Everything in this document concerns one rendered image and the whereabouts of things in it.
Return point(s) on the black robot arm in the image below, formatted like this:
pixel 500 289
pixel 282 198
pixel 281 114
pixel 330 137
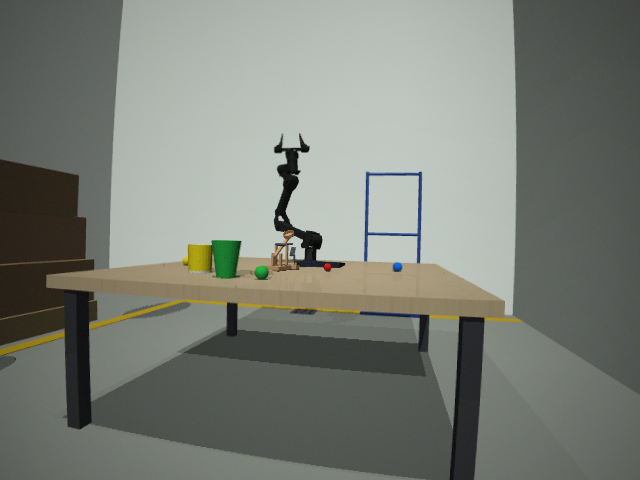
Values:
pixel 290 182

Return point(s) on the green cup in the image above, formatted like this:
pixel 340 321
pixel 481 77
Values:
pixel 225 253

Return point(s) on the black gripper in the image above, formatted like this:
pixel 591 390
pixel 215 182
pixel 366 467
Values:
pixel 290 154

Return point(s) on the green ball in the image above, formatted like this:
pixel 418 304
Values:
pixel 261 272

